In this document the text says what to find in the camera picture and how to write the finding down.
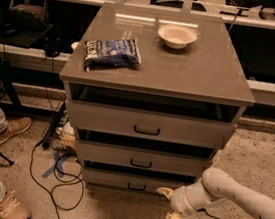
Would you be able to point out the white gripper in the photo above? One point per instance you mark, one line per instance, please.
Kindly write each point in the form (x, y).
(178, 200)

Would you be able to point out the grey bottom drawer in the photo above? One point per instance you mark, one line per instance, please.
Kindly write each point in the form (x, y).
(129, 182)

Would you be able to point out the grey drawer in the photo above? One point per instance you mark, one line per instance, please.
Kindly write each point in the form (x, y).
(149, 124)
(152, 160)
(129, 182)

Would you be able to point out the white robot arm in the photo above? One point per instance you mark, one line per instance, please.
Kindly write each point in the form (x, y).
(213, 188)

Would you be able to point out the grey drawer cabinet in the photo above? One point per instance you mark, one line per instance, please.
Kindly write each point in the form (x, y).
(204, 80)

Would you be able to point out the grey middle drawer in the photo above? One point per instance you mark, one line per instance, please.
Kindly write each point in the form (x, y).
(152, 160)

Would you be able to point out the grey top drawer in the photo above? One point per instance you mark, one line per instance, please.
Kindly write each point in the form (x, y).
(149, 124)

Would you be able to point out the blue tape cross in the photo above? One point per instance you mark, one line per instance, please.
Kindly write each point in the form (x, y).
(56, 168)

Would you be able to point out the tan boot lower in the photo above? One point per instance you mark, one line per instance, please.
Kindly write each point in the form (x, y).
(12, 208)

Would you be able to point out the tan boot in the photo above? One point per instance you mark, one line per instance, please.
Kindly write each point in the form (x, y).
(15, 127)
(12, 208)

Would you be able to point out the blue chip bag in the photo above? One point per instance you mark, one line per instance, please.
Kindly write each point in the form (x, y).
(116, 53)

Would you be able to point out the white bowl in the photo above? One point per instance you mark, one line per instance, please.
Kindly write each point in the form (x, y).
(177, 36)

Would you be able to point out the tan boot upper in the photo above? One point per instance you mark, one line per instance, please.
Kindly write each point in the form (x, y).
(15, 127)

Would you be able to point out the black headphones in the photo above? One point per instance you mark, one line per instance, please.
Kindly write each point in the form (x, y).
(52, 47)

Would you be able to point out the black bag on shelf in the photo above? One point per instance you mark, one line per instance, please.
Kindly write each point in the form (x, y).
(28, 17)

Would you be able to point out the black wire basket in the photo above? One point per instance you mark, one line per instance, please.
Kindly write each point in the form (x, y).
(55, 136)

